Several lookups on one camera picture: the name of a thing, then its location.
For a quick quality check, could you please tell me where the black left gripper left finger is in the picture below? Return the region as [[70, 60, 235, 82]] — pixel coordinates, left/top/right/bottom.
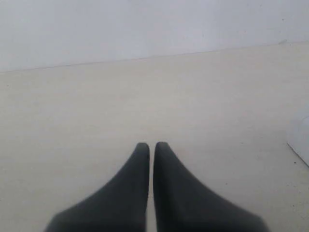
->
[[45, 143, 150, 232]]

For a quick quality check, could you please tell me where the white mannequin head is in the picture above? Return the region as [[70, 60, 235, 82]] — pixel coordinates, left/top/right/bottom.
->
[[287, 116, 309, 166]]

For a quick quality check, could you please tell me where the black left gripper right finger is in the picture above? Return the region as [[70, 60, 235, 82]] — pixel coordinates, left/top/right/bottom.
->
[[154, 142, 269, 232]]

